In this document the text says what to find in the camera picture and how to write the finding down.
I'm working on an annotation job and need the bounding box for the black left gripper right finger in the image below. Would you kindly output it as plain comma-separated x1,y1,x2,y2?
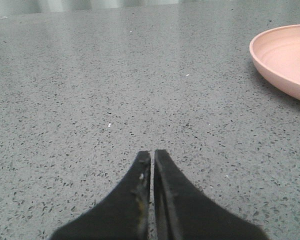
153,149,268,240

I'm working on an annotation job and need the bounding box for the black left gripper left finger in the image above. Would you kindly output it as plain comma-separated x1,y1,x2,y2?
51,151,151,240

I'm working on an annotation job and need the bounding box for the pink plate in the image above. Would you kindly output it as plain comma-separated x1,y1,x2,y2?
249,24,300,100

